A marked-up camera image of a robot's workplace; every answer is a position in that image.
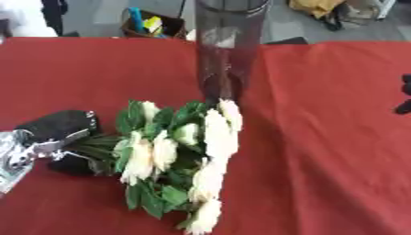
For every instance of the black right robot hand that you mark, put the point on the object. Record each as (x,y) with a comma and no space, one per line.
(406,95)

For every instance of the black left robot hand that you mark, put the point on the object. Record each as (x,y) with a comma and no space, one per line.
(56,125)

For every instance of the brown box with items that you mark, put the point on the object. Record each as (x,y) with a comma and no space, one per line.
(152,26)

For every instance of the person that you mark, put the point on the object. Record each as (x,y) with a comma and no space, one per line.
(37,16)

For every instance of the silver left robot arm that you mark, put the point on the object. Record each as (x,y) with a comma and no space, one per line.
(13,159)

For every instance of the yellow bag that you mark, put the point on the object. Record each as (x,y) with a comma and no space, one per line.
(321,9)

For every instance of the black chair back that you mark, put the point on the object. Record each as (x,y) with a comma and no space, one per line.
(286,41)

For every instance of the white flower bouquet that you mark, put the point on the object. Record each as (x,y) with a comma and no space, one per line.
(182,153)

